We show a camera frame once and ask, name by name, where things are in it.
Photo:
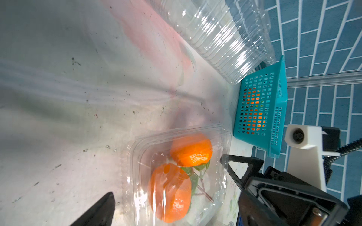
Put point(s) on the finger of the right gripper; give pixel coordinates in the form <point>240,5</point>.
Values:
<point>242,168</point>
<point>297,203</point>

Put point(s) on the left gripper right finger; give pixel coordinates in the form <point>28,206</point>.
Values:
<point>254,213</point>

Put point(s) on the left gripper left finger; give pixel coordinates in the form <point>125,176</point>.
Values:
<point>100,214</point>

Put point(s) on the teal plastic basket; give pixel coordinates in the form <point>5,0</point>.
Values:
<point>261,110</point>

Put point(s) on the clear clamshell container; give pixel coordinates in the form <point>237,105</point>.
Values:
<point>209,181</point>
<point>232,36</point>

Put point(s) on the clear clamshell container back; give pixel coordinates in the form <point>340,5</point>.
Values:
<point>232,36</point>

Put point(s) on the orange middle container upper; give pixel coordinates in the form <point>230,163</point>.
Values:
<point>191,151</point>

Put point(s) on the orange container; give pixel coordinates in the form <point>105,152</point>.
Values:
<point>170,190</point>
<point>191,151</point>

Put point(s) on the orange middle container lower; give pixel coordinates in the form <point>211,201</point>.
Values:
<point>170,190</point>

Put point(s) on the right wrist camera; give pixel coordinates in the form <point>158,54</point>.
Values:
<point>306,154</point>

